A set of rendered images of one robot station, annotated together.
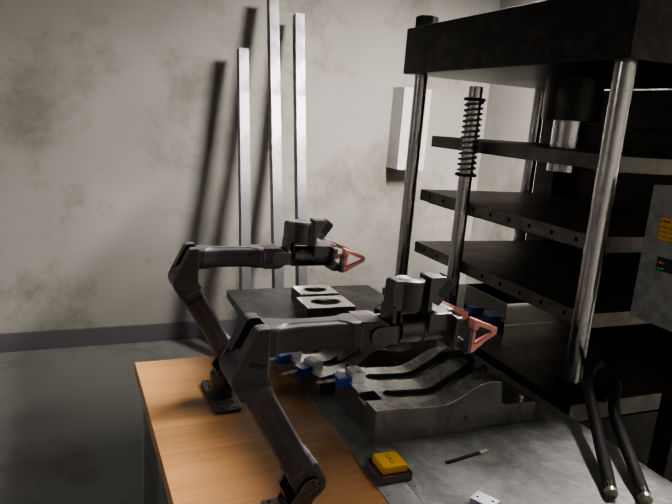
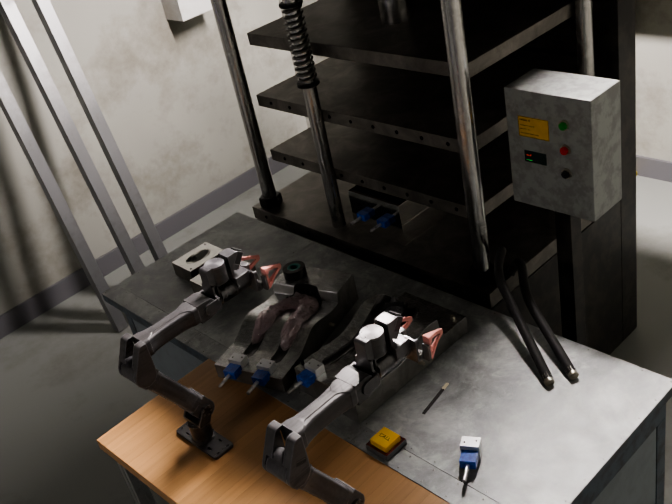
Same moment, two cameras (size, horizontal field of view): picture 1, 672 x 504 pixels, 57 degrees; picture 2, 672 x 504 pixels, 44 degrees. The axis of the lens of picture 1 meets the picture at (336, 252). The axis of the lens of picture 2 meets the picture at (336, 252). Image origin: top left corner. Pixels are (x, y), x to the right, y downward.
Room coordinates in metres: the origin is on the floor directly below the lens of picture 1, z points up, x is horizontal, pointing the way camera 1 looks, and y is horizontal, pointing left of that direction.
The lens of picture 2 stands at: (-0.36, 0.28, 2.47)
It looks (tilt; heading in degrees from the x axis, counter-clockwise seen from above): 31 degrees down; 346
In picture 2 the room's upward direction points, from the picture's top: 13 degrees counter-clockwise
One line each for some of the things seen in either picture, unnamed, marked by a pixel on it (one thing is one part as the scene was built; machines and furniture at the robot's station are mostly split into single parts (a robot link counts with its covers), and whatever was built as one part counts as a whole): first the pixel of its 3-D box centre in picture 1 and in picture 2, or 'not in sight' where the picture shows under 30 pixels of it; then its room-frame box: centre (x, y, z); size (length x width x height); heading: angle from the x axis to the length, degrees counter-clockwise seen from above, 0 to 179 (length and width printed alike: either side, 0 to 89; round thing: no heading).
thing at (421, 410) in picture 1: (435, 387); (382, 343); (1.61, -0.31, 0.87); 0.50 x 0.26 x 0.14; 113
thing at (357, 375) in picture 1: (338, 380); (303, 380); (1.56, -0.03, 0.89); 0.13 x 0.05 x 0.05; 113
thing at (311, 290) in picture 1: (314, 296); (200, 262); (2.54, 0.08, 0.83); 0.17 x 0.13 x 0.06; 113
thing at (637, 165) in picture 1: (575, 154); (408, 20); (2.53, -0.94, 1.51); 1.10 x 0.70 x 0.05; 23
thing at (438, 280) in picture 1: (436, 300); (392, 332); (1.16, -0.20, 1.26); 0.07 x 0.06 x 0.11; 25
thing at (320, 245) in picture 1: (321, 237); (235, 265); (1.71, 0.04, 1.26); 0.07 x 0.06 x 0.11; 24
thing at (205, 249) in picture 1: (228, 267); (170, 337); (1.60, 0.28, 1.17); 0.30 x 0.09 x 0.12; 114
